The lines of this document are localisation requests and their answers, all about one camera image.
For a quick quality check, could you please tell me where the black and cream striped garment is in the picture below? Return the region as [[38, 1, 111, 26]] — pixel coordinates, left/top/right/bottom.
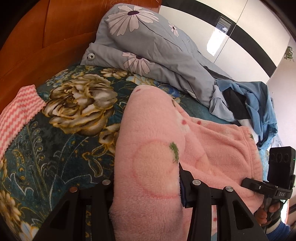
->
[[223, 88, 257, 137]]

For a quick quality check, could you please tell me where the teal floral blanket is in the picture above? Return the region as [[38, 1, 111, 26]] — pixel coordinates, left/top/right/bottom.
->
[[0, 64, 271, 241]]

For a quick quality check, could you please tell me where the pink fleece garment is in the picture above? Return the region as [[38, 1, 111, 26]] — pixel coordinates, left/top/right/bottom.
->
[[109, 84, 266, 241]]

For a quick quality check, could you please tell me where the pink zigzag cloth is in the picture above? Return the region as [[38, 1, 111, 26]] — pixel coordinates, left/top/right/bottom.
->
[[0, 85, 47, 158]]

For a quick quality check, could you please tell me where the white wardrobe with black stripe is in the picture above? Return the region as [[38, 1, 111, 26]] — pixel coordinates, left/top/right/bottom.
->
[[158, 0, 293, 79]]

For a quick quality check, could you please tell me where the person's right hand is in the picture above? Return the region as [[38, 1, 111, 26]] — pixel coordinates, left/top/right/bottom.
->
[[254, 202, 284, 229]]

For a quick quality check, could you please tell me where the person's right forearm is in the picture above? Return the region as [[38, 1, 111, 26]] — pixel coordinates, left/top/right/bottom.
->
[[265, 221, 293, 241]]

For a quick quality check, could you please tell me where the wooden headboard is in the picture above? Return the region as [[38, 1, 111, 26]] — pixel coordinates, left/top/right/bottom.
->
[[0, 0, 162, 116]]

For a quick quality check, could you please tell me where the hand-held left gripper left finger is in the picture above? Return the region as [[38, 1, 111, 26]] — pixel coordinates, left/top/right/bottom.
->
[[32, 178, 116, 241]]

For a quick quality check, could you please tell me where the green plant wall decoration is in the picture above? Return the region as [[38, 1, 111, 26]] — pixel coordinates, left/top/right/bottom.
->
[[284, 46, 295, 61]]

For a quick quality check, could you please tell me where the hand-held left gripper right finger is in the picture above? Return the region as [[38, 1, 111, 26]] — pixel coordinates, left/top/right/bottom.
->
[[178, 162, 267, 241]]

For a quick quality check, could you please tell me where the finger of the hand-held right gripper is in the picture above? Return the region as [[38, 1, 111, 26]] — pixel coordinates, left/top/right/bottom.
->
[[242, 177, 277, 196]]

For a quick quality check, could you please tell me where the blue sweat garment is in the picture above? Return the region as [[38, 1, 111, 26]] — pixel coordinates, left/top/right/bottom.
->
[[215, 79, 278, 149]]

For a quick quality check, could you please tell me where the grey floral duvet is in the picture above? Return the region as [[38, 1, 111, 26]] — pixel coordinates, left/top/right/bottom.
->
[[80, 3, 234, 114]]

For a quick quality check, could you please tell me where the light blue shirt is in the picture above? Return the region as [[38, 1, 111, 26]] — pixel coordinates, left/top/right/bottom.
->
[[209, 85, 238, 122]]

